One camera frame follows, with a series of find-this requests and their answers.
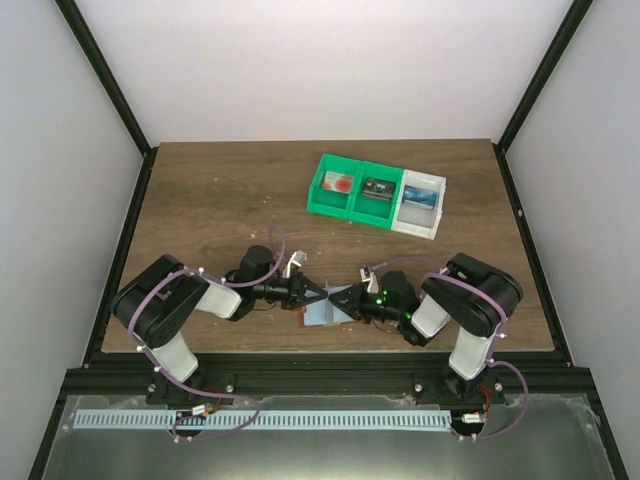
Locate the brown leather card holder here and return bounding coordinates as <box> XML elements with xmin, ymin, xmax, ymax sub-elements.
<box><xmin>301</xmin><ymin>291</ymin><xmax>355</xmax><ymax>327</ymax></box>

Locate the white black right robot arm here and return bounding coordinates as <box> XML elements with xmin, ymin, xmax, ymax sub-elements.
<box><xmin>329</xmin><ymin>253</ymin><xmax>524</xmax><ymax>397</ymax></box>

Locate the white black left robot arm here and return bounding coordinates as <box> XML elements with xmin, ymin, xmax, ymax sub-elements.
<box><xmin>111</xmin><ymin>245</ymin><xmax>328</xmax><ymax>383</ymax></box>

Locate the red white card stack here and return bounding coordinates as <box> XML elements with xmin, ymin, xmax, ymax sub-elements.
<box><xmin>320</xmin><ymin>171</ymin><xmax>354</xmax><ymax>194</ymax></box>

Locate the black VIP card stack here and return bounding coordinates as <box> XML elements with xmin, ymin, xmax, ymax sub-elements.
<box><xmin>361</xmin><ymin>177</ymin><xmax>397</xmax><ymax>202</ymax></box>

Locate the blue card stack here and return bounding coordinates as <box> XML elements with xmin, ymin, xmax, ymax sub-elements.
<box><xmin>402</xmin><ymin>185</ymin><xmax>439</xmax><ymax>210</ymax></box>

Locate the left green plastic bin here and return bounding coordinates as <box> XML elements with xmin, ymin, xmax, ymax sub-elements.
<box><xmin>307</xmin><ymin>153</ymin><xmax>363</xmax><ymax>220</ymax></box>

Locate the white plastic bin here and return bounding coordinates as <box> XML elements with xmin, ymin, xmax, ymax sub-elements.
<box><xmin>391</xmin><ymin>169</ymin><xmax>446</xmax><ymax>240</ymax></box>

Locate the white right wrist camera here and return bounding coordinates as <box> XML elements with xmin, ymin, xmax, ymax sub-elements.
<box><xmin>360</xmin><ymin>266</ymin><xmax>379</xmax><ymax>294</ymax></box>

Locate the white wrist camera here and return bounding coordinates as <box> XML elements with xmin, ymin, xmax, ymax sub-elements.
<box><xmin>282</xmin><ymin>250</ymin><xmax>307</xmax><ymax>278</ymax></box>
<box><xmin>360</xmin><ymin>266</ymin><xmax>379</xmax><ymax>294</ymax></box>

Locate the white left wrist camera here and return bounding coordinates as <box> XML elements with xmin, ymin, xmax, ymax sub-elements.
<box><xmin>282</xmin><ymin>250</ymin><xmax>307</xmax><ymax>278</ymax></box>

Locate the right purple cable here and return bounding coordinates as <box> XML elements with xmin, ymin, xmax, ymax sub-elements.
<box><xmin>369</xmin><ymin>255</ymin><xmax>530</xmax><ymax>443</ymax></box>

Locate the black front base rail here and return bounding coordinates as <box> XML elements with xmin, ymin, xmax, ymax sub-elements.
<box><xmin>61</xmin><ymin>352</ymin><xmax>598</xmax><ymax>407</ymax></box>

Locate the light blue slotted cable duct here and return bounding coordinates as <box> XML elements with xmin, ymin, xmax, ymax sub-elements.
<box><xmin>73</xmin><ymin>409</ymin><xmax>452</xmax><ymax>432</ymax></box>

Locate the black left back frame post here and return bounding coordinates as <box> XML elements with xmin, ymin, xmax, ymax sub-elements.
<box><xmin>53</xmin><ymin>0</ymin><xmax>153</xmax><ymax>154</ymax></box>

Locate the black frame post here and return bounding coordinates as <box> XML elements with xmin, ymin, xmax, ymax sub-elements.
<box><xmin>53</xmin><ymin>0</ymin><xmax>153</xmax><ymax>154</ymax></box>
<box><xmin>498</xmin><ymin>0</ymin><xmax>595</xmax><ymax>151</ymax></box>

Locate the black right back frame post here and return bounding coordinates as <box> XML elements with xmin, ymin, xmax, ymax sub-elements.
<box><xmin>498</xmin><ymin>0</ymin><xmax>595</xmax><ymax>151</ymax></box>

